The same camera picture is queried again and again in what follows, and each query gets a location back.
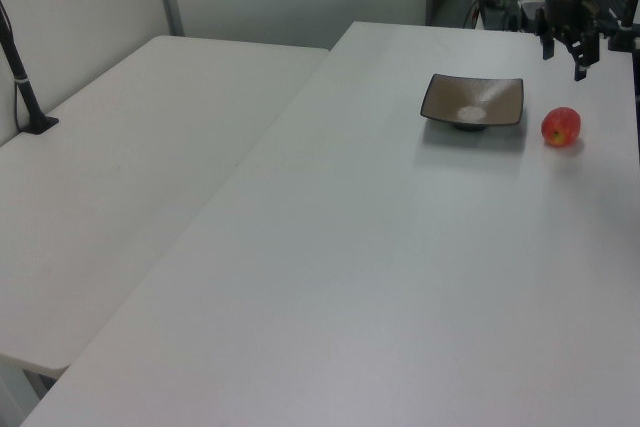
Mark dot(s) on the black camera stand pole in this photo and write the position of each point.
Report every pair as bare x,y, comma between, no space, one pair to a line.
20,77

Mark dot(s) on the square brown ceramic plate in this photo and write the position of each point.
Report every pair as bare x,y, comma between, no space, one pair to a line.
470,99

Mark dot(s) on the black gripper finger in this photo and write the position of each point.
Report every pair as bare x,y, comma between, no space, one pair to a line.
547,42
584,54

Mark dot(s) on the red apple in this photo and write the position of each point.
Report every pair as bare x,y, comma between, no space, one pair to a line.
561,126

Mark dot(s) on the black electronics box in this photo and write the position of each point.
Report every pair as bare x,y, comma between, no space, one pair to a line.
497,9

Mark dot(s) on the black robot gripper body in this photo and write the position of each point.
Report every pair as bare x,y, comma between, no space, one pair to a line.
567,9

